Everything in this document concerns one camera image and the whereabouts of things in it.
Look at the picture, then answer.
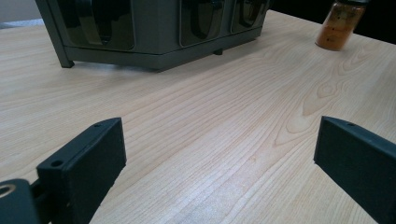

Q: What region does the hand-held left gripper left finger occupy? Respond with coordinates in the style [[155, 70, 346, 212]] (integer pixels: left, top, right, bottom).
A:
[[36, 117, 128, 224]]

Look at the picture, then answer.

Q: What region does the dark grey corner rack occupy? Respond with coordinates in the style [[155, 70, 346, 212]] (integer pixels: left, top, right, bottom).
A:
[[35, 0, 273, 72]]

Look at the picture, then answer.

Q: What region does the black lid spice jar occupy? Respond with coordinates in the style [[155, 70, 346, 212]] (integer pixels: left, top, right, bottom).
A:
[[315, 0, 370, 52]]

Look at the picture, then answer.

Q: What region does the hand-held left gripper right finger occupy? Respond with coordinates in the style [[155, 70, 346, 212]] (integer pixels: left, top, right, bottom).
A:
[[313, 116, 396, 224]]

